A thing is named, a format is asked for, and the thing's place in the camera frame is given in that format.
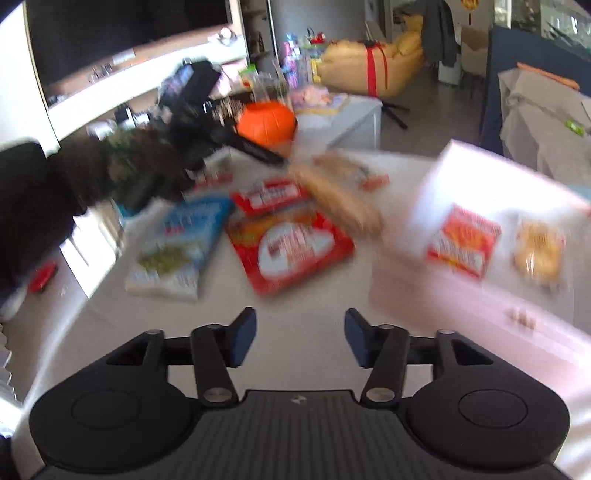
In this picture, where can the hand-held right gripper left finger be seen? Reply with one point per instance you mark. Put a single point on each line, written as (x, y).
(244, 337)

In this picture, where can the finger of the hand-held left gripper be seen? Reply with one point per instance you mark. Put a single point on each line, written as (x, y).
(258, 152)

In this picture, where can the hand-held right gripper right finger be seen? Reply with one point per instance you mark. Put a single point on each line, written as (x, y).
(356, 339)

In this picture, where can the pink cardboard box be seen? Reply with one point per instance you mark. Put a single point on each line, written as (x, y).
(415, 295)

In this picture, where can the blue snack packet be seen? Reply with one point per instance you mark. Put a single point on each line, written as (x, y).
(180, 244)

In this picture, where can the orange pumpkin bucket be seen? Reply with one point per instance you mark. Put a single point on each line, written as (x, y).
(268, 121)

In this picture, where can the small red snack packet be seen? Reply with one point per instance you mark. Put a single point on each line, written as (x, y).
(270, 196)

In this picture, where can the pink doll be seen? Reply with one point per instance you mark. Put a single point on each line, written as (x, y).
(311, 98)

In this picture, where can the white tv console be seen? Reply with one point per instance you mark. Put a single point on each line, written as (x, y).
(92, 106)

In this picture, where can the tan bread snack packet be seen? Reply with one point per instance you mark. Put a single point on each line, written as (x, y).
(339, 203)

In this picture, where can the large red snack packet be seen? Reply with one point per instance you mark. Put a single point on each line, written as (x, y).
(291, 249)

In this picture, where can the low white table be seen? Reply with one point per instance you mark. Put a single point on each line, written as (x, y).
(355, 120)

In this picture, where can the black television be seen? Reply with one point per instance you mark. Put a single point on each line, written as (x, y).
(129, 32)

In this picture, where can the yellow sofa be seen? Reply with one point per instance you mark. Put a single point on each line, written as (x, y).
(351, 64)

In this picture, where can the red ribbon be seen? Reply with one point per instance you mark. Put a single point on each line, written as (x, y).
(371, 69)

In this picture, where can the square red orange packet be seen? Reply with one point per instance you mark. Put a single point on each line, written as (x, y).
(464, 240)

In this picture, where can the yellow pastry packet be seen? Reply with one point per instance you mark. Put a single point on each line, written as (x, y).
(539, 254)

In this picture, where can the small red floor object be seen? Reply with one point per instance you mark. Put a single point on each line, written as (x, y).
(44, 277)

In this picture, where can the dark hanging coat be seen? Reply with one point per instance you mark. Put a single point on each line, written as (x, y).
(438, 32)

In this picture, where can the dark blue partition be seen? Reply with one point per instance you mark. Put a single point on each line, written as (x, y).
(494, 69)

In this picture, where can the orange stick toy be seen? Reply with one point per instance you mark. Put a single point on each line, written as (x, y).
(549, 76)

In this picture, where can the small green packet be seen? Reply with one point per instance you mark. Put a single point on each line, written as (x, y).
(575, 126)

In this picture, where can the glass tank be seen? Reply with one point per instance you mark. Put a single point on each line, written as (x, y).
(545, 18)

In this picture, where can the yellow wall ornament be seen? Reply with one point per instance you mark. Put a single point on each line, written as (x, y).
(469, 4)

